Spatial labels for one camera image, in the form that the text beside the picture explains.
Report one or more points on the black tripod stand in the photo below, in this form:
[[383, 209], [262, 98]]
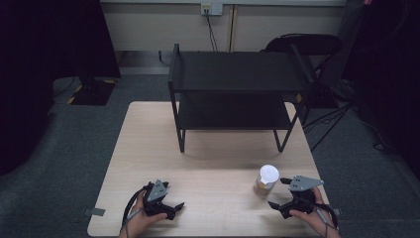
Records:
[[330, 127]]

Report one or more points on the white wall socket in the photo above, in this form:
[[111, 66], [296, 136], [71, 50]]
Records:
[[212, 9]]

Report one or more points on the grey tape strip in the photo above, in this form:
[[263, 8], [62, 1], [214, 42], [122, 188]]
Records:
[[336, 212], [95, 212]]

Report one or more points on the black curtain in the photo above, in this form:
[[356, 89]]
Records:
[[39, 66], [386, 66]]

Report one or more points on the person's left hand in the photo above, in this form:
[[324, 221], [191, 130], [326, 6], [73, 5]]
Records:
[[138, 223]]

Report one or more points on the person's right hand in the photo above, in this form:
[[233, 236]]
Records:
[[318, 219]]

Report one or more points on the black base with striped tape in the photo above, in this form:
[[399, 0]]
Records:
[[94, 92]]

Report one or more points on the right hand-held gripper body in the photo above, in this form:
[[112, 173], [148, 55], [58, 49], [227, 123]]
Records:
[[302, 198]]

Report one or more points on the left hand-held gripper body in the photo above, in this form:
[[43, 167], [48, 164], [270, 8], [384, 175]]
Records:
[[155, 195]]

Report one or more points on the black two-tier metal shelf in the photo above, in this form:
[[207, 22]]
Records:
[[237, 71]]

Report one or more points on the black chair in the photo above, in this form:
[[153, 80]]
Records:
[[303, 44]]

